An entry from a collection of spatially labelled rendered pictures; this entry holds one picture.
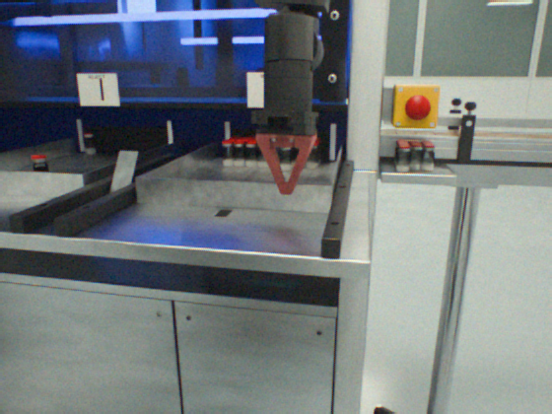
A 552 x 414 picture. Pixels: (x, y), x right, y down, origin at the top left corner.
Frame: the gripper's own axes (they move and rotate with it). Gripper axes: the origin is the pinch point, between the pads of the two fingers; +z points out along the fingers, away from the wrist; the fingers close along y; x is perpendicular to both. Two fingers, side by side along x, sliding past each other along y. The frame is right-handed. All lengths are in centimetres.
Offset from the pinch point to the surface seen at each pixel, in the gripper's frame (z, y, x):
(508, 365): 83, 108, -68
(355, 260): 4.4, -13.0, -8.8
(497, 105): -24, 485, -158
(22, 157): -1, 19, 54
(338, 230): 2.2, -10.9, -7.0
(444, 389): 55, 46, -32
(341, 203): 1.4, -1.6, -6.9
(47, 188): 1.7, 0.9, 34.5
